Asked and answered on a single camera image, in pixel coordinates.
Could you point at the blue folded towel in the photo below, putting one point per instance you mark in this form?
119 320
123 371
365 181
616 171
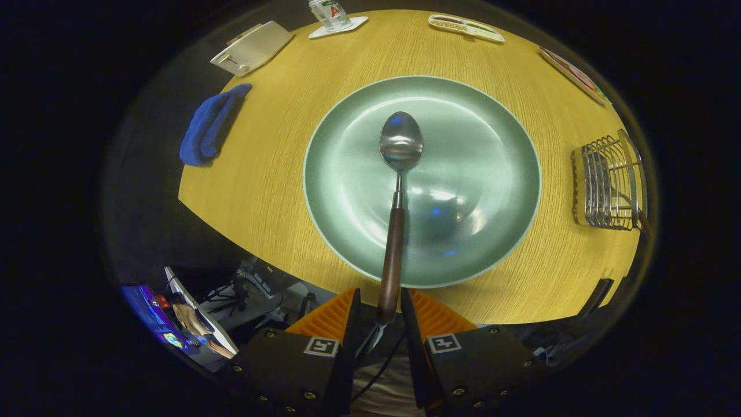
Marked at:
208 124

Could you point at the pale green plate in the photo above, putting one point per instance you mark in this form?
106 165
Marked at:
463 174

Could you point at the white toaster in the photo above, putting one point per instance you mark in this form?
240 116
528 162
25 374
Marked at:
255 49

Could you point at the white square coaster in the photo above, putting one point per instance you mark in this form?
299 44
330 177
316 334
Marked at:
353 26

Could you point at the white side desk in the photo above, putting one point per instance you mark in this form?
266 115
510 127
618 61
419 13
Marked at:
223 339

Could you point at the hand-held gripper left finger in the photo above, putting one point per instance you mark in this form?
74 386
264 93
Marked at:
350 347

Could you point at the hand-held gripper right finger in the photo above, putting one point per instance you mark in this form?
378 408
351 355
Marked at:
414 347

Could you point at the white divided bean dish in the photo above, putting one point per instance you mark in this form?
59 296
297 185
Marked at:
469 28

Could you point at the lit computer screen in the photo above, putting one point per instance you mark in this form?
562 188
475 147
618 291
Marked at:
150 313

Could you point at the small drink bottle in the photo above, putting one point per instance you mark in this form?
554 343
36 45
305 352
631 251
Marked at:
331 13

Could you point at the toast slices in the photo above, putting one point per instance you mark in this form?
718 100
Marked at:
244 35

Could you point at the plate of meat and vegetables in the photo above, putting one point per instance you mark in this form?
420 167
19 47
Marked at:
573 73

